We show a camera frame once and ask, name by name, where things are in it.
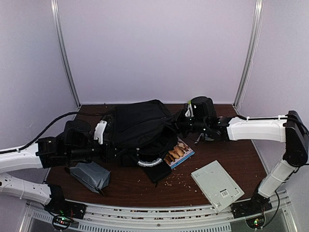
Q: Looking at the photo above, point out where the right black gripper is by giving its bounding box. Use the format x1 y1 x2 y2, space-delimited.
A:
163 109 208 139

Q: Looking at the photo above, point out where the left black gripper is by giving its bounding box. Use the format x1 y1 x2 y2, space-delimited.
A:
67 138 126 164

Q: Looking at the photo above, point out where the black student backpack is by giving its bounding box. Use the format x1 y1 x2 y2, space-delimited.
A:
102 100 178 164

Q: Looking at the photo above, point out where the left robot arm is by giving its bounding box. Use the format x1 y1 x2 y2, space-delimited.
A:
0 120 108 215

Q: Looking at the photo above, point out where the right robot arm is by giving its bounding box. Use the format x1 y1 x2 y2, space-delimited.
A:
174 110 309 214

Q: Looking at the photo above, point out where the blue glasses case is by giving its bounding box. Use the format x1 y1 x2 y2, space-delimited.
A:
195 133 205 144

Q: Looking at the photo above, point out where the grey pencil pouch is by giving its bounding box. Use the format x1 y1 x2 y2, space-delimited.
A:
64 162 111 196

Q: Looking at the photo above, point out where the dog picture book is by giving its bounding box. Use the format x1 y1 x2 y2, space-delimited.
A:
164 138 195 169

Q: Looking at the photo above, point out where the black zip pouch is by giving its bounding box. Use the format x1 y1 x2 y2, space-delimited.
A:
143 161 172 186

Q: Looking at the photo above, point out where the grey notebook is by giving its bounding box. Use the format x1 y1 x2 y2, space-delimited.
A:
191 160 244 213

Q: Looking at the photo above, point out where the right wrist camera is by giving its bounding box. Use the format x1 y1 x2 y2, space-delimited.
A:
185 96 217 119

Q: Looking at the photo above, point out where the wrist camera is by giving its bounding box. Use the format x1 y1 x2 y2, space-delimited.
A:
94 120 107 145
185 96 217 119

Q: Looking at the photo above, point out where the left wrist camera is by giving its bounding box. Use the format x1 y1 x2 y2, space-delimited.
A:
94 120 107 145

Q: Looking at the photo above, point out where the front aluminium rail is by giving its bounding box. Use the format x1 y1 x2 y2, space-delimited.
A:
19 189 297 232

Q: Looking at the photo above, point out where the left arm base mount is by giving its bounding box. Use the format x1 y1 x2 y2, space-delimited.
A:
43 184 86 232

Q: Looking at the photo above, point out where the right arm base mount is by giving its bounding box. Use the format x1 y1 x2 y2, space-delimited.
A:
231 189 272 230

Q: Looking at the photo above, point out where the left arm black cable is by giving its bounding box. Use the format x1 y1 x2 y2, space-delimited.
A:
0 110 114 155

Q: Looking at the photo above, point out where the right aluminium frame post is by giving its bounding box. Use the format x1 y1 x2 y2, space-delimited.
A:
233 0 264 112

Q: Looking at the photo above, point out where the aluminium frame post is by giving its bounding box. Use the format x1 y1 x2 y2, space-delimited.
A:
233 0 264 112
50 0 81 108

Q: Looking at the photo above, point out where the left aluminium frame post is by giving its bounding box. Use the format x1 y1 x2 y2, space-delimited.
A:
50 0 81 108

